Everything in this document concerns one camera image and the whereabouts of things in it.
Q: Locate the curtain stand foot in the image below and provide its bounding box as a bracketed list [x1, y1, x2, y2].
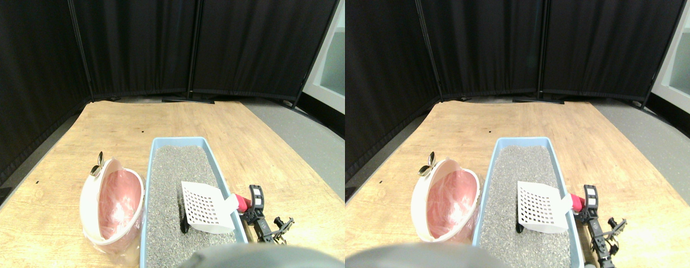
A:
[512, 98, 564, 106]
[162, 96, 214, 105]

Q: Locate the blue litter tray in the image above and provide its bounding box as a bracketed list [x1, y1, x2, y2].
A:
[140, 137, 250, 268]
[472, 137, 582, 268]

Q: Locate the white bin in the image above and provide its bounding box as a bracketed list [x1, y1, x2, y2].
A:
[410, 151, 481, 244]
[79, 151, 146, 259]

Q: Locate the white shelf unit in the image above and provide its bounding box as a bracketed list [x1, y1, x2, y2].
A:
[302, 0, 345, 115]
[651, 0, 690, 121]

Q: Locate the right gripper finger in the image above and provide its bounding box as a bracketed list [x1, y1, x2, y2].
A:
[249, 185, 266, 211]
[583, 185, 600, 212]

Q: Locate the white scoop with red handle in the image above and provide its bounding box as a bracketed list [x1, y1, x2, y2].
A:
[181, 181, 252, 234]
[517, 181, 587, 234]

